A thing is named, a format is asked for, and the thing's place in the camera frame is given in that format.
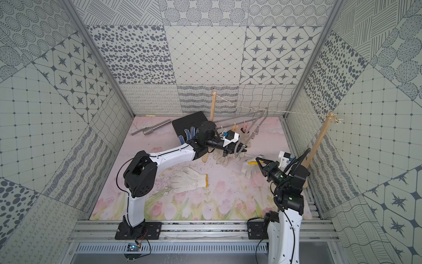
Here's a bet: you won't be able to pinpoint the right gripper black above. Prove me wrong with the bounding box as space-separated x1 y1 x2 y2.
255 157 289 189

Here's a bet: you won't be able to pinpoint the beige knit gloves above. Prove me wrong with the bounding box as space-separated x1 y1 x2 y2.
239 128 251 148

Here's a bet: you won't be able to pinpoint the grey clip hanger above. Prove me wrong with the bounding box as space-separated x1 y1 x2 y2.
214 108 268 141

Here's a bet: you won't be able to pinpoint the blue dotted glove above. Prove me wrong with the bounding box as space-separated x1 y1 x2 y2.
178 126 198 145
170 167 208 193

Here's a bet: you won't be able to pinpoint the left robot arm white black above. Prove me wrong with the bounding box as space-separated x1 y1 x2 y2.
118 121 247 237

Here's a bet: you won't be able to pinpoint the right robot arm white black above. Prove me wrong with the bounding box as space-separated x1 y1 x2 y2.
256 149 311 264

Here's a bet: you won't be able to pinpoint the black flat pad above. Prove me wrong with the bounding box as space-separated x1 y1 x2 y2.
171 111 208 136

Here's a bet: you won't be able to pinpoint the grey metal cylinder tool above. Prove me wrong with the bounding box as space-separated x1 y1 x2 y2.
131 119 172 136

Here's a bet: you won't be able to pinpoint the small circuit board left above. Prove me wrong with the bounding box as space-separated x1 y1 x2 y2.
124 244 142 261

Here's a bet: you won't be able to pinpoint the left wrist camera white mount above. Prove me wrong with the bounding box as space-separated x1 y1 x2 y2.
222 130 240 149

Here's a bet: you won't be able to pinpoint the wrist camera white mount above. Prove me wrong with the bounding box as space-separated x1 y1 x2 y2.
279 151 292 171
222 130 240 149

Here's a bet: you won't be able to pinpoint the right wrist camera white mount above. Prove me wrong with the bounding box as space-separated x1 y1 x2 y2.
279 151 292 171

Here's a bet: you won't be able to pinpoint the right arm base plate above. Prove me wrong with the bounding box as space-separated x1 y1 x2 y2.
246 218 268 240

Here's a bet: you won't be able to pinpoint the wooden drying rack frame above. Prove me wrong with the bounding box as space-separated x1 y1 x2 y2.
210 90 341 168

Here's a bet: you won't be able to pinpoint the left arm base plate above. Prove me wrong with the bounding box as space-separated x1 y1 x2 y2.
114 221 163 240

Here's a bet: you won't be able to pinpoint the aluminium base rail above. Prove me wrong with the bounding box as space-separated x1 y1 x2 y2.
68 219 340 243

